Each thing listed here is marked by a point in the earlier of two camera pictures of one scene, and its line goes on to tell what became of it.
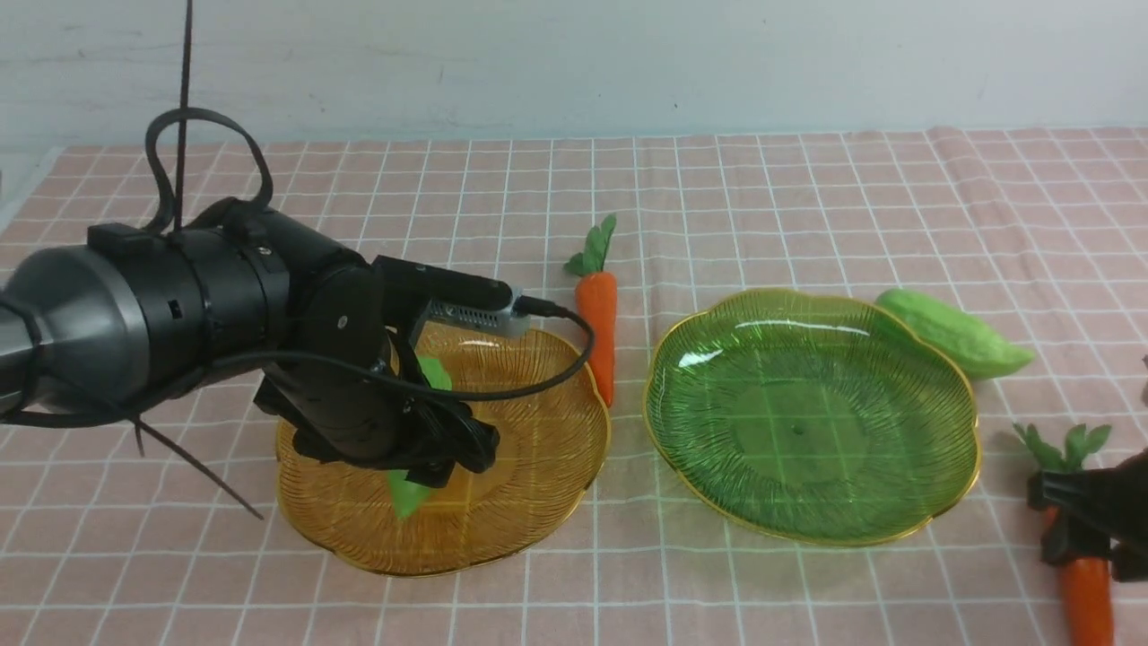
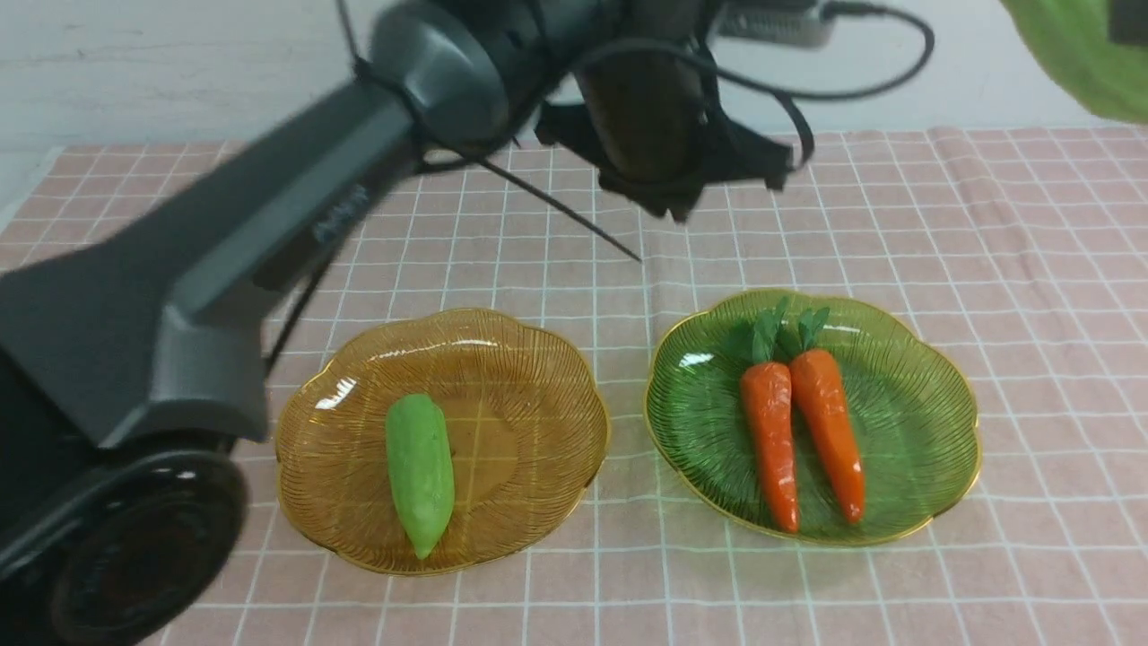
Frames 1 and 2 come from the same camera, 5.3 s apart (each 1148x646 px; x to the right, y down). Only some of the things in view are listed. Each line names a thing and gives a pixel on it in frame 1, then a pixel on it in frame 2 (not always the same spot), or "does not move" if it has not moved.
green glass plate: (810, 416) does not move
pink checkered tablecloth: (160, 524) does not move
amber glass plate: (552, 447) does not move
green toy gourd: (979, 349) -> (1071, 40)
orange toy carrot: (596, 294) -> (769, 386)
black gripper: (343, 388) -> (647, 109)
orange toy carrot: (1084, 582) -> (824, 399)
